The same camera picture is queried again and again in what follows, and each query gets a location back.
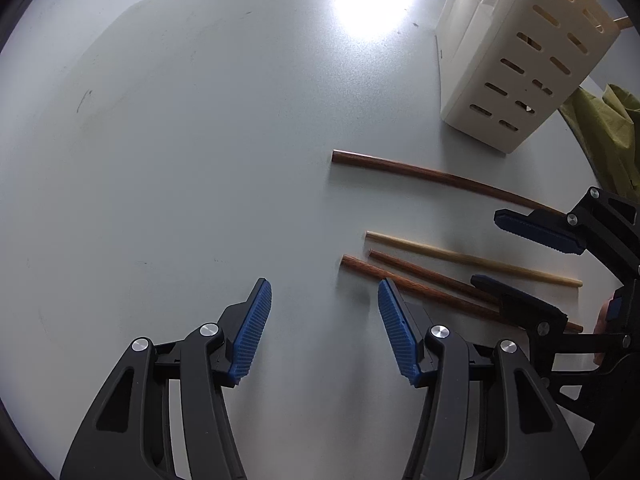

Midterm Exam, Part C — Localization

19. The dark brown chopstick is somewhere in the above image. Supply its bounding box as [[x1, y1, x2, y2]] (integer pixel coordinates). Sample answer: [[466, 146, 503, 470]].
[[331, 150, 561, 214]]

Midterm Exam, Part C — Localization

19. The person's right hand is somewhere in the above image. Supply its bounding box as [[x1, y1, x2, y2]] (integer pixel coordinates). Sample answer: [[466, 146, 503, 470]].
[[593, 296, 614, 366]]

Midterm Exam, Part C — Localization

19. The olive green cloth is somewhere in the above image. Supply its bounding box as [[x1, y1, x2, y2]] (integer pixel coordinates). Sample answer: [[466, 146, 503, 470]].
[[559, 84, 640, 204]]

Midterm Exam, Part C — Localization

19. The light bamboo chopstick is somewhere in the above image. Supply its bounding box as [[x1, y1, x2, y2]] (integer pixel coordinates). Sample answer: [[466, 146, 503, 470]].
[[614, 16, 634, 30], [366, 231, 584, 288]]

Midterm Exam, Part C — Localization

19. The brown chopstick of bundle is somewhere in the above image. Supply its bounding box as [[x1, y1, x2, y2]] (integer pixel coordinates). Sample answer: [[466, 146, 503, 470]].
[[341, 255, 584, 334], [368, 250, 498, 306]]

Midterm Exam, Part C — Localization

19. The cream plastic utensil holder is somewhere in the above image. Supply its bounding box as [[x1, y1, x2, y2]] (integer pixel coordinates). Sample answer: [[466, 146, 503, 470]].
[[435, 0, 622, 154]]

